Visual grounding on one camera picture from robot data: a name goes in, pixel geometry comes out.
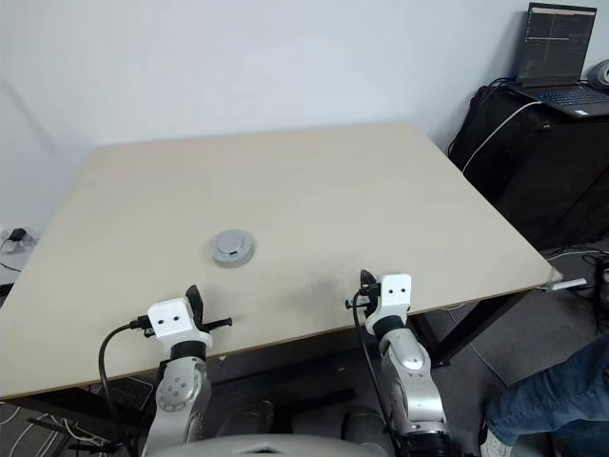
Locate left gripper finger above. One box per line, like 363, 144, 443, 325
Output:
185, 284, 200, 329
194, 286, 207, 329

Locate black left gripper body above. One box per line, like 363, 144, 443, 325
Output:
202, 316, 235, 333

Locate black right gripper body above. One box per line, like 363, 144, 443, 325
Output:
344, 294, 383, 317

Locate motor cover with circuit board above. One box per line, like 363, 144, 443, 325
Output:
205, 228, 259, 263

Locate dark grey rounded shape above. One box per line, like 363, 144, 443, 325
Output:
341, 404, 397, 443

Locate silver robot torso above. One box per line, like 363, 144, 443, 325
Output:
153, 429, 383, 457

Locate large black case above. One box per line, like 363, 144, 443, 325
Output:
448, 84, 609, 252

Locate small silver metal bar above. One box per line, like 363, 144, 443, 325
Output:
544, 268, 587, 293

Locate bystander person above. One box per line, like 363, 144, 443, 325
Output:
479, 331, 609, 457

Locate open black laptop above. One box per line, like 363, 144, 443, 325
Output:
505, 1, 609, 118

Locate grey rounded device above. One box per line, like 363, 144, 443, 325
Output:
585, 58, 609, 92

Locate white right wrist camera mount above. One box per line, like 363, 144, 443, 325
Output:
364, 272, 412, 335

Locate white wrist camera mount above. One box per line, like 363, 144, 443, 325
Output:
146, 297, 214, 353
364, 272, 412, 335

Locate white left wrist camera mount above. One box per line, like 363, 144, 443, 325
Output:
146, 297, 214, 353

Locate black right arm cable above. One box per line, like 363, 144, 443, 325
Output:
353, 283, 405, 457

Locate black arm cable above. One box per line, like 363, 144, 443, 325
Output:
353, 283, 405, 457
97, 315, 154, 432

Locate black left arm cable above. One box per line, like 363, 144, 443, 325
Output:
97, 315, 154, 432

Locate white wall power socket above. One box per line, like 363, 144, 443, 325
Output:
0, 226, 40, 249

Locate white floor cable tangle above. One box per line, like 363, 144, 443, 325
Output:
0, 402, 123, 457

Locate thin black adapter cable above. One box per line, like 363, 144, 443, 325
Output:
0, 236, 24, 273

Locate white laptop cable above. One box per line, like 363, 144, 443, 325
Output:
461, 100, 544, 175

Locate black laptop cable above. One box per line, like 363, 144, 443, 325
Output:
475, 76, 518, 111

